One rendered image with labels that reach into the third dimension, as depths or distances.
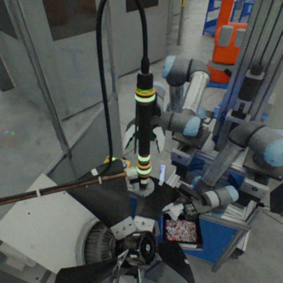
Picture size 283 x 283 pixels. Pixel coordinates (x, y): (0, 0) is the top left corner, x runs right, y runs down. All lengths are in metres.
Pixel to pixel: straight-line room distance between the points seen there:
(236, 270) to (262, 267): 0.23
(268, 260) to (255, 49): 1.79
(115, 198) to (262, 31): 1.10
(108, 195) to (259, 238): 1.90
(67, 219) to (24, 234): 0.17
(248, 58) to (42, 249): 1.36
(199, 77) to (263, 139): 0.38
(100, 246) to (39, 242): 0.23
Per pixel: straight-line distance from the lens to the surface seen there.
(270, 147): 0.96
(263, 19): 1.35
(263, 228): 2.56
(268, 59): 1.39
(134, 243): 0.84
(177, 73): 1.11
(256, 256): 2.39
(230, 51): 4.52
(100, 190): 0.81
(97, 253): 0.95
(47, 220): 0.95
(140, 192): 0.69
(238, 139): 1.03
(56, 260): 0.97
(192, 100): 0.89
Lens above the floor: 2.04
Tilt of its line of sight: 43 degrees down
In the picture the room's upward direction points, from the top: straight up
